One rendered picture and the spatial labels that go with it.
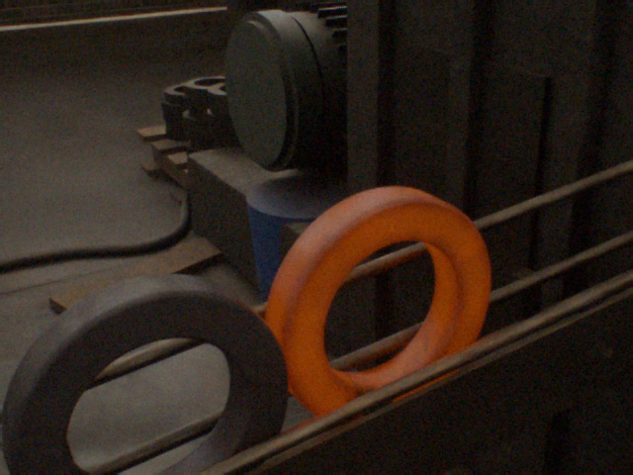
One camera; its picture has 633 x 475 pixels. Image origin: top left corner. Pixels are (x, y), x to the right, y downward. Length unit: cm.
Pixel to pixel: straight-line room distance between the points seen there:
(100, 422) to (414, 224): 118
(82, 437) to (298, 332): 112
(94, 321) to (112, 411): 121
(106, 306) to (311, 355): 15
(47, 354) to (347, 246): 20
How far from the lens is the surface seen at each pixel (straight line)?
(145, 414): 167
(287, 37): 186
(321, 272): 55
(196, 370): 178
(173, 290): 50
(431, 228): 59
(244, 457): 56
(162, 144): 284
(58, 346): 49
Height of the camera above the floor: 95
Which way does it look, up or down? 23 degrees down
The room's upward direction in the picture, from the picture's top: 1 degrees counter-clockwise
